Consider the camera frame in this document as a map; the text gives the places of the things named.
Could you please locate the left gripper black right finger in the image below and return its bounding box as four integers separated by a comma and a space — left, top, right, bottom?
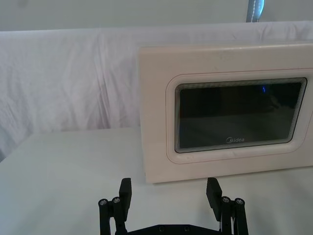
206, 177, 249, 235

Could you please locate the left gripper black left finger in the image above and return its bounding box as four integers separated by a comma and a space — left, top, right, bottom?
98, 178, 133, 235

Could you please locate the white table cloth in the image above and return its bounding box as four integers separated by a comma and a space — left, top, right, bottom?
0, 127, 313, 235

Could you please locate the cream microwave oven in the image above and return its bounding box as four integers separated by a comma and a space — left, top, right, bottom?
137, 40, 313, 185

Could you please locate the white curtain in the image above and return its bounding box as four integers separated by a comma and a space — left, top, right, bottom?
0, 0, 313, 162

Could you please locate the grey striped post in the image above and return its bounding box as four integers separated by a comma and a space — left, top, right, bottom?
246, 0, 266, 23

